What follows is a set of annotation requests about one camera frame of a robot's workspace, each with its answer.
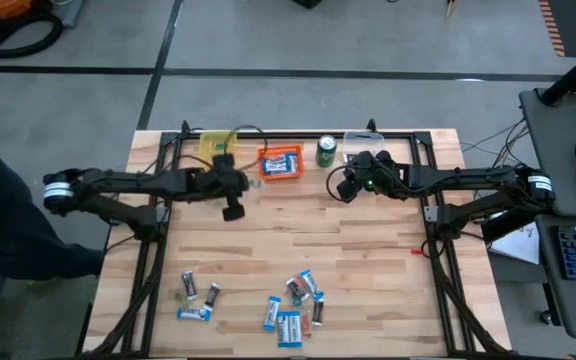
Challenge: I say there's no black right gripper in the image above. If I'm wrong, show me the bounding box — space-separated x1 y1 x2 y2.
336 149 405 204

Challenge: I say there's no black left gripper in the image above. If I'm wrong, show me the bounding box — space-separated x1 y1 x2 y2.
202 153 251 223

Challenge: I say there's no brown Hershey's bar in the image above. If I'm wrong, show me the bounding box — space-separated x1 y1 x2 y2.
310 293 326 328
203 281 222 310
180 269 200 302

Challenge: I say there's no dark brown chip bag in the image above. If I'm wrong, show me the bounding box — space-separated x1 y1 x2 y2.
285 275 311 303

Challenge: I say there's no red Ring Pop gummy packet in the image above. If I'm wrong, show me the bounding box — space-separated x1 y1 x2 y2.
300 310 315 340

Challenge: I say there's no clear plastic bin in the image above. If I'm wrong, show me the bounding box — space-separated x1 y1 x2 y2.
341 129 387 167

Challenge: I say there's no orange plastic basket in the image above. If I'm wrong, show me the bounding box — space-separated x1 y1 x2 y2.
256 143 306 182

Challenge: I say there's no yellow plastic basket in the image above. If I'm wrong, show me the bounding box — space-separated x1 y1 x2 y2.
198 129 240 159

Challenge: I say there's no green Sprite can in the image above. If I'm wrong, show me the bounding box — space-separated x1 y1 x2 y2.
314 133 339 169

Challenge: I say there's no white paper sheet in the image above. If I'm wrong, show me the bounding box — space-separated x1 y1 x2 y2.
489 221 541 266

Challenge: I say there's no grey desk with keyboard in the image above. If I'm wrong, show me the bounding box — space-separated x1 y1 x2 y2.
534 214 576 342

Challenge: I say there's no black pole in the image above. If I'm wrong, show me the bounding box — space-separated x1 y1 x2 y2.
539 38 576 107

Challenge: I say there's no person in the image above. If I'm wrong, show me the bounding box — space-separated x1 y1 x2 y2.
0 145 107 282

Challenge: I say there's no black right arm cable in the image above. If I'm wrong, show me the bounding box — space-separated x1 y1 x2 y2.
325 164 355 202

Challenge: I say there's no black aluminium rig frame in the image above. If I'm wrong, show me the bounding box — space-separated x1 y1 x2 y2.
84 118 507 359

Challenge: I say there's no black vacuum hose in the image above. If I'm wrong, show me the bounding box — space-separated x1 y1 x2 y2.
0 11 65 59

